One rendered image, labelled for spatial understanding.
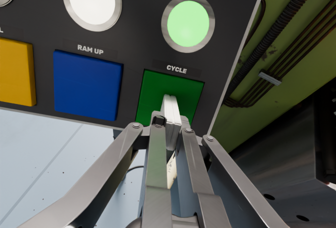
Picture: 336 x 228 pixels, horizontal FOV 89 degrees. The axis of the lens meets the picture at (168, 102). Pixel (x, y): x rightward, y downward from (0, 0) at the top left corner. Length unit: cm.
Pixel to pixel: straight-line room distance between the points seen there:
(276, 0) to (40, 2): 39
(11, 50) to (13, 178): 115
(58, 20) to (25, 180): 117
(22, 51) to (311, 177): 48
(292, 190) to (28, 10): 53
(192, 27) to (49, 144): 126
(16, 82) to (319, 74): 54
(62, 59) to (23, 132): 126
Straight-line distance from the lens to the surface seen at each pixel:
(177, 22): 20
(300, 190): 48
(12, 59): 26
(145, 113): 22
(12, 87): 27
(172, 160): 59
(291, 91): 53
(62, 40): 23
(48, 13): 23
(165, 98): 20
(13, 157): 141
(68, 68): 22
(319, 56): 48
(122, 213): 118
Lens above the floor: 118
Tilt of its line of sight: 52 degrees down
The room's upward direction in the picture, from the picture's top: 20 degrees clockwise
